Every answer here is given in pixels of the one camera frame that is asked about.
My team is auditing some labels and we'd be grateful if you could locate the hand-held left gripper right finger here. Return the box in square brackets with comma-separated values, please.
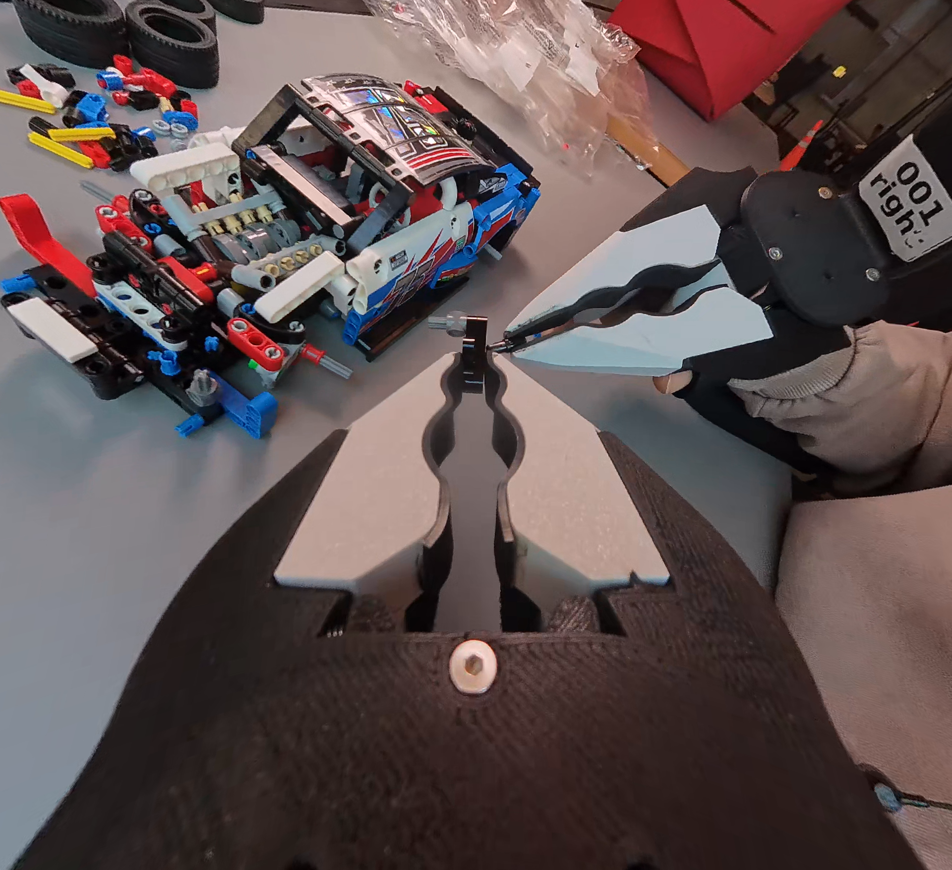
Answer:
[483, 353, 670, 592]

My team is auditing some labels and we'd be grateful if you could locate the red bag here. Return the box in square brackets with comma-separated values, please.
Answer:
[610, 0, 873, 121]

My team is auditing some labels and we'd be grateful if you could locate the clear plastic bag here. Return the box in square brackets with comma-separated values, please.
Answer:
[320, 0, 659, 179]

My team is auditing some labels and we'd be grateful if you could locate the orange traffic cone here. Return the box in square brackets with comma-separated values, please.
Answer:
[777, 119, 825, 172]

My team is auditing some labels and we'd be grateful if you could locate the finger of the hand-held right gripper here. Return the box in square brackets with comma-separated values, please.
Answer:
[504, 206, 722, 339]
[513, 286, 774, 380]

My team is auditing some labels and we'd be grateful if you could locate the pile of small mixed parts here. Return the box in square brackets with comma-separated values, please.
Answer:
[0, 55, 200, 172]

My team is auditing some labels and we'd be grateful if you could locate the black thin frame piece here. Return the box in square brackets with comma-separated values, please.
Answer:
[459, 315, 489, 395]

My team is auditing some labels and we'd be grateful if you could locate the grey desk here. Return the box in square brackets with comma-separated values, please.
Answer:
[0, 0, 819, 870]

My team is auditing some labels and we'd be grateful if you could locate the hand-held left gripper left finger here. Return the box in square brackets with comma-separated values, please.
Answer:
[274, 351, 466, 592]

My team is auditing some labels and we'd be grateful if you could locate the toy race car model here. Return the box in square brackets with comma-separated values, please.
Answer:
[0, 72, 542, 439]

